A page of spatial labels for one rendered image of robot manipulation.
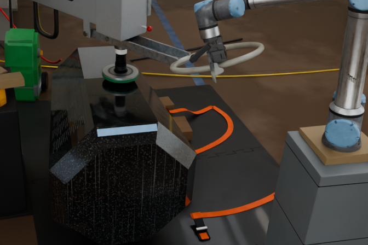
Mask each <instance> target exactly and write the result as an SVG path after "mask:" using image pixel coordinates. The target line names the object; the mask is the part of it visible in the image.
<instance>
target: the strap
mask: <svg viewBox="0 0 368 245"><path fill-rule="evenodd" d="M165 108H166V109H167V107H165ZM211 109H214V110H216V111H217V112H219V113H220V114H222V115H223V116H224V117H225V119H226V120H227V123H228V130H227V132H226V133H225V134H224V135H223V136H222V137H221V138H219V139H218V140H216V141H214V142H212V143H211V144H209V145H206V146H204V147H202V148H200V149H197V150H195V152H196V153H197V154H199V153H201V152H204V151H206V150H208V149H210V148H212V147H214V146H216V145H218V144H220V143H222V142H223V141H225V140H226V139H227V138H228V137H229V136H230V135H231V134H232V132H233V122H232V120H231V118H230V117H229V116H228V115H227V114H226V113H225V112H223V111H222V110H220V109H219V108H217V107H216V106H208V107H206V108H204V109H202V110H199V111H196V112H192V111H190V110H187V109H185V108H180V109H175V110H168V109H167V111H168V112H170V113H177V112H182V111H190V112H192V113H194V114H201V113H204V112H206V111H209V110H211ZM274 194H275V192H274V193H273V194H271V195H269V196H267V197H265V198H263V199H260V200H258V201H255V202H253V203H250V204H248V205H245V206H241V207H237V208H233V209H228V210H224V211H217V212H205V213H201V215H202V218H206V217H218V216H223V215H230V214H234V213H239V212H243V211H247V210H249V209H252V208H255V207H257V206H260V205H263V204H265V203H267V202H269V201H271V200H273V199H274Z"/></svg>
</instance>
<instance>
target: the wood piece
mask: <svg viewBox="0 0 368 245"><path fill-rule="evenodd" d="M19 86H25V82H24V78H23V76H22V74H21V72H14V73H6V74H0V89H7V88H14V87H19Z"/></svg>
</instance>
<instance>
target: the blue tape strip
mask: <svg viewBox="0 0 368 245"><path fill-rule="evenodd" d="M150 131H157V124H149V125H138V126H127V127H115V128H109V129H97V136H98V137H100V136H110V135H122V134H128V133H139V132H150Z"/></svg>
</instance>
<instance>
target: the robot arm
mask: <svg viewBox="0 0 368 245"><path fill-rule="evenodd" d="M311 1H320V0H218V1H213V0H205V1H202V2H199V3H197V4H195V5H194V13H195V16H196V19H197V24H198V28H199V34H200V38H201V39H203V41H204V43H206V42H209V43H206V44H205V45H204V46H203V47H202V48H200V49H199V50H198V51H197V52H196V53H195V54H193V55H191V57H190V58H189V61H190V62H191V63H194V62H196V61H197V60H198V59H199V58H200V57H201V56H202V55H203V54H204V53H205V52H206V53H207V56H208V61H209V66H210V71H211V76H212V79H213V81H214V82H215V83H217V82H216V76H217V75H219V74H221V73H223V72H224V69H223V68H220V67H219V66H218V63H219V62H223V61H226V59H227V54H226V48H225V47H224V45H223V40H222V36H219V35H220V31H219V27H218V23H217V22H218V21H221V20H226V19H231V18H238V17H240V16H243V15H244V12H245V10H248V9H253V8H261V7H270V6H275V5H284V4H294V3H302V2H311ZM212 42H214V43H212ZM367 64H368V0H349V3H348V15H347V23H346V30H345V34H344V41H343V48H342V56H341V63H340V70H339V74H338V81H337V89H336V91H335V92H334V94H333V97H332V102H331V103H330V105H329V112H328V117H327V123H326V127H325V131H324V133H323V135H322V139H321V141H322V143H323V144H324V145H325V146H326V147H328V148H330V149H332V150H335V151H339V152H344V153H351V152H354V151H357V150H359V149H360V148H361V144H362V141H361V136H360V134H361V133H360V132H361V126H362V121H363V116H364V107H365V103H366V101H365V100H366V97H365V95H364V94H363V88H364V82H365V76H366V70H367ZM214 67H215V68H214Z"/></svg>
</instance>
